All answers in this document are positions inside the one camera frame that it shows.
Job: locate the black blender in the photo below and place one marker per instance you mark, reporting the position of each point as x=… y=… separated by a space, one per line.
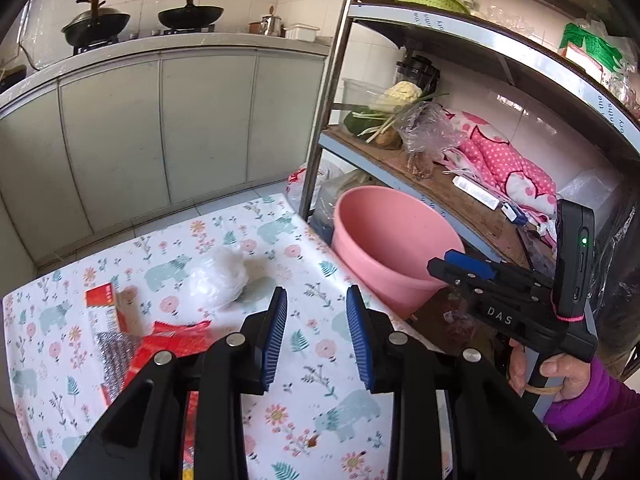
x=417 y=70

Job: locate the small red white box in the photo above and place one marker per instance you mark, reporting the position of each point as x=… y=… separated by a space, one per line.
x=107 y=302

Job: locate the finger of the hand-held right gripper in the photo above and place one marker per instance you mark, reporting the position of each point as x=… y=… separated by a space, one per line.
x=450 y=272
x=467 y=262

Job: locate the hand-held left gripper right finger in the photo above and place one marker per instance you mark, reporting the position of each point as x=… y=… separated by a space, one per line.
x=361 y=345

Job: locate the dark green vegetable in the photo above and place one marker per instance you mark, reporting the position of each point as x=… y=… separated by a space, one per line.
x=357 y=122

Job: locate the pink plastic bucket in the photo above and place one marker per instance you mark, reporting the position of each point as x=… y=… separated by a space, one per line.
x=390 y=245

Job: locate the pink polka-dot quilt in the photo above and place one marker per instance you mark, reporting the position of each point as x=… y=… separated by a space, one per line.
x=500 y=160

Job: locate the gas stove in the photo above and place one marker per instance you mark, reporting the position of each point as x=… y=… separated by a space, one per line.
x=145 y=36

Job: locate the person's right forearm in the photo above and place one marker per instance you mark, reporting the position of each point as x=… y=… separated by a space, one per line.
x=600 y=402

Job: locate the silver foil packet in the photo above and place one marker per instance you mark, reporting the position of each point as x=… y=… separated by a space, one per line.
x=117 y=365

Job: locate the green white printed bag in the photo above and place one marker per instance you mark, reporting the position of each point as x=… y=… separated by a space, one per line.
x=595 y=50

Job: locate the kitchen counter cabinet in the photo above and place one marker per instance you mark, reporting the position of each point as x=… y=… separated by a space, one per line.
x=150 y=125

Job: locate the black wok with lid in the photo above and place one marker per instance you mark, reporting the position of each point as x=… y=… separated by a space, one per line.
x=97 y=22

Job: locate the person's dark clothing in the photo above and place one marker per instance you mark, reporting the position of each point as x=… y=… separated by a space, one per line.
x=605 y=460

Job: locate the red white plastic bag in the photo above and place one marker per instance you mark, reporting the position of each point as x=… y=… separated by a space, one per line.
x=305 y=180

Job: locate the black induction cooker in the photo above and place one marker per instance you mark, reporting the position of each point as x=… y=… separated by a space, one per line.
x=11 y=80

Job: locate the person's right hand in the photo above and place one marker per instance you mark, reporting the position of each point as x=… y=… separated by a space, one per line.
x=565 y=375

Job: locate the clear plastic bag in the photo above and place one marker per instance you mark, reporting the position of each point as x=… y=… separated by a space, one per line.
x=217 y=280
x=430 y=132

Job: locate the steel kettle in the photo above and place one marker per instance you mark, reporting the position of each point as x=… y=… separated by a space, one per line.
x=272 y=24

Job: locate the metal shelf rack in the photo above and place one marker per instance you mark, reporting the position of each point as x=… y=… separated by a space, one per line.
x=500 y=45

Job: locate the small blue white box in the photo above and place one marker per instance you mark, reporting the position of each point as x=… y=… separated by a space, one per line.
x=515 y=214

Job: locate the red snack packet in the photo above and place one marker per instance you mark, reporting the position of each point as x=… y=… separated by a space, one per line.
x=165 y=342

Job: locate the long white box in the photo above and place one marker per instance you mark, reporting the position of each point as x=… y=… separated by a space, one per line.
x=475 y=191

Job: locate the clear plastic container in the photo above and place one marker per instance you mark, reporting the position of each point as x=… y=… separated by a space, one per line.
x=360 y=92

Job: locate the cauliflower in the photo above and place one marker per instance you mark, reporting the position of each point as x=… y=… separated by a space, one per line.
x=402 y=96

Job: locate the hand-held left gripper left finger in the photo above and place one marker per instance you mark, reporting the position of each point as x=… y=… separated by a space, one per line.
x=272 y=345

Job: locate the green onions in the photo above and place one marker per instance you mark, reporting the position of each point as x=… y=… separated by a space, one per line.
x=390 y=120

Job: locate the white rectangular container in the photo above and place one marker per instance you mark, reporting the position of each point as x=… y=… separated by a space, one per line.
x=301 y=32

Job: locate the green plastic basket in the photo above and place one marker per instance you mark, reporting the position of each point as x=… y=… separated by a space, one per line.
x=430 y=0

